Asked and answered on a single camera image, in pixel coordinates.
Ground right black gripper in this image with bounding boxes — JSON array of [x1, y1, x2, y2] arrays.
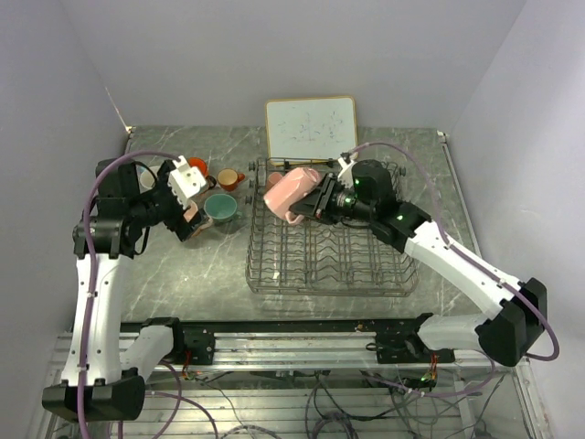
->
[[290, 172, 376, 225]]

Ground pale pink gradient mug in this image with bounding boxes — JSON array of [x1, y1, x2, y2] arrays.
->
[[184, 202, 213, 238]]

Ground light blue mug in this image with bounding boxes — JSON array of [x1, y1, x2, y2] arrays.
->
[[139, 166, 159, 191]]

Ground pink faceted mug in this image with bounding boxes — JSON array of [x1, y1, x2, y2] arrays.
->
[[263, 166, 323, 226]]

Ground large orange mug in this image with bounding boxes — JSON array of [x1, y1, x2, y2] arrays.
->
[[187, 157, 217, 189]]

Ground mint green cup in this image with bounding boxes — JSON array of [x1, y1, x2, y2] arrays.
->
[[204, 194, 241, 224]]

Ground small orange cup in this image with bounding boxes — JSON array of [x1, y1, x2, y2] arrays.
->
[[217, 168, 246, 192]]

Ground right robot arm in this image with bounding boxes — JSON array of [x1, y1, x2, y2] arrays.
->
[[290, 160, 548, 367]]

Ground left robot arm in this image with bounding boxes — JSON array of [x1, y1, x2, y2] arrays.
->
[[42, 153, 207, 428]]

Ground salmon pink mug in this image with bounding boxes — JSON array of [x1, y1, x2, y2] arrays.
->
[[266, 172, 283, 190]]

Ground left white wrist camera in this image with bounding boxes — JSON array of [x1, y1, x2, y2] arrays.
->
[[168, 155, 207, 209]]

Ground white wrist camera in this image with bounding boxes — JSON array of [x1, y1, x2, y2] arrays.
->
[[337, 152, 358, 189], [168, 155, 207, 209]]

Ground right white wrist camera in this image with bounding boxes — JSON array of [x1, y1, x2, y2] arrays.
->
[[337, 152, 358, 189]]

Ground grey wire dish rack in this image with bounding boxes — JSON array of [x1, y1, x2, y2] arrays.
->
[[246, 158, 419, 297]]

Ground white whiteboard with wooden frame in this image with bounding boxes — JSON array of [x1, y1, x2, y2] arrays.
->
[[265, 96, 357, 162]]

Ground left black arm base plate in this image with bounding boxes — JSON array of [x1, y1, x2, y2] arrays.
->
[[168, 320, 216, 366]]

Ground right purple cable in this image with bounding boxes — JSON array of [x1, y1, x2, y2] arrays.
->
[[341, 141, 561, 399]]

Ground purple cable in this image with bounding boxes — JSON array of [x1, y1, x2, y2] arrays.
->
[[76, 150, 218, 439], [341, 141, 561, 399]]

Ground aluminium frame rail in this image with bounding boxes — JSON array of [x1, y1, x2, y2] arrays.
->
[[48, 329, 531, 372]]

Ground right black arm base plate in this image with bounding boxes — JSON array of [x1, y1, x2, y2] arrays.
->
[[363, 313, 455, 364]]

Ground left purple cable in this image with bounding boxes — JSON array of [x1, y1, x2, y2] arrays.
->
[[76, 150, 218, 439]]

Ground tangled floor cables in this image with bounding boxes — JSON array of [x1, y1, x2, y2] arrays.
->
[[159, 368, 504, 439]]

